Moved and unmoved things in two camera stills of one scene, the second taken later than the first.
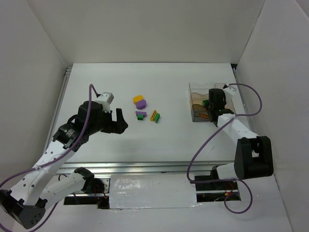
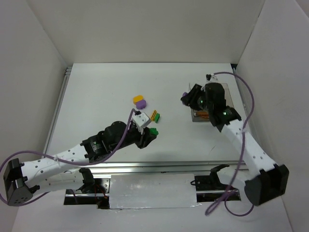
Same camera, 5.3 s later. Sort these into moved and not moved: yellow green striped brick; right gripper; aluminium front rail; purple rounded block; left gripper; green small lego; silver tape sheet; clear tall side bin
Moved: left gripper; green small lego; right gripper
Not moved: purple rounded block; aluminium front rail; clear tall side bin; yellow green striped brick; silver tape sheet
